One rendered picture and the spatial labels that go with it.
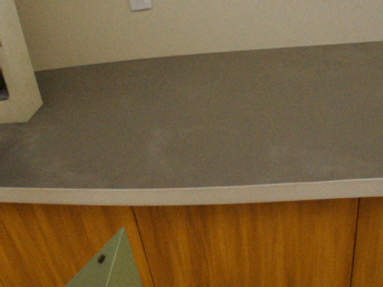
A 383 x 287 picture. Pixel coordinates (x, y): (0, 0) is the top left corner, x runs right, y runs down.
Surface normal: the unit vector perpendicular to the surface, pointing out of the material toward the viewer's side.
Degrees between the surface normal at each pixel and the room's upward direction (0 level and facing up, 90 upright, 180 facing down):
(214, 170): 0
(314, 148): 0
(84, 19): 90
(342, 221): 90
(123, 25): 90
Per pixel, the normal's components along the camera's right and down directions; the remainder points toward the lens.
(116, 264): 0.97, -0.09
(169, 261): -0.20, 0.47
